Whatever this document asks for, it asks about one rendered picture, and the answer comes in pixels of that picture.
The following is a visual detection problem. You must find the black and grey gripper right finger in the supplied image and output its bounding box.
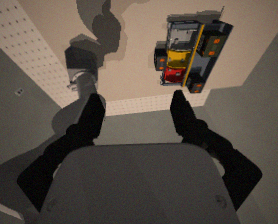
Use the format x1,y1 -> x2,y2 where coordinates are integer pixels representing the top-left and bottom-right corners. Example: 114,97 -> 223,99
170,90 -> 262,211

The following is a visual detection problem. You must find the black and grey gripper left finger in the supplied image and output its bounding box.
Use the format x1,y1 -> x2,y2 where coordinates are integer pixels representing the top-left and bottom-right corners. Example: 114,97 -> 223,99
17,93 -> 105,213

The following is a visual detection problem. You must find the red open bin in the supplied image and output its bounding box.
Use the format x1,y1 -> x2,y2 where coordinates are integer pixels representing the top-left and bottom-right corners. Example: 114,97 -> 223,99
164,66 -> 186,82

